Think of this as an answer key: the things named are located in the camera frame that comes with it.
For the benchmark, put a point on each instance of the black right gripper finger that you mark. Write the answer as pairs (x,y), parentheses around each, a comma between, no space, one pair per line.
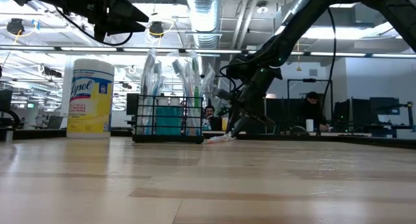
(233,118)
(240,125)

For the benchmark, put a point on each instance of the black gantry frame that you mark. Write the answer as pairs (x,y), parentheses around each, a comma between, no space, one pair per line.
(308,80)

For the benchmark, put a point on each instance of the person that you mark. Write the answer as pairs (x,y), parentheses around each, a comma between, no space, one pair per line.
(210,118)
(312,110)

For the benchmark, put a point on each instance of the long ceiling light strip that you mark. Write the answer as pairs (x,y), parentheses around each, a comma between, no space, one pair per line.
(87,49)

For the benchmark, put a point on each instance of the black partition panel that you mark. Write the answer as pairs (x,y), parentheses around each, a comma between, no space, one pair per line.
(286,113)

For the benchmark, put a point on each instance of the small white yellow canister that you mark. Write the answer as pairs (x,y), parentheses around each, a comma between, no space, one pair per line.
(225,124)

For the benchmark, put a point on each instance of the white cup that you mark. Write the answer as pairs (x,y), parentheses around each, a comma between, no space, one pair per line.
(309,125)

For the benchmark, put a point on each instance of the dark computer monitor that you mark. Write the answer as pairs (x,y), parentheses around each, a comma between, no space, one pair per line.
(385,106)

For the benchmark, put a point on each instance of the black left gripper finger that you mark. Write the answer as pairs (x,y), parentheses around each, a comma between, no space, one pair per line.
(125,11)
(126,28)

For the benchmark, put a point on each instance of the yellow Lysol wipes canister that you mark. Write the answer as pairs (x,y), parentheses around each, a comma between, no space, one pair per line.
(91,113)

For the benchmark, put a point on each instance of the round ceiling lamp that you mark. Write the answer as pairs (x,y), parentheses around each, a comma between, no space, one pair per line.
(261,9)

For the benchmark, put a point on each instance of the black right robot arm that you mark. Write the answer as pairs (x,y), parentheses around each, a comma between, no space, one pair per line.
(292,35)

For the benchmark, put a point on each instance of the orange white toothbrush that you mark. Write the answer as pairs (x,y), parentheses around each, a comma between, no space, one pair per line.
(222,138)

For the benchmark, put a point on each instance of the grey laptop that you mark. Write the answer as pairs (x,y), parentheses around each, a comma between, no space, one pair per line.
(54,122)

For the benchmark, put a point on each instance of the silver ventilation duct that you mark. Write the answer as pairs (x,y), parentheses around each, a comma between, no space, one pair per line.
(299,3)
(204,22)

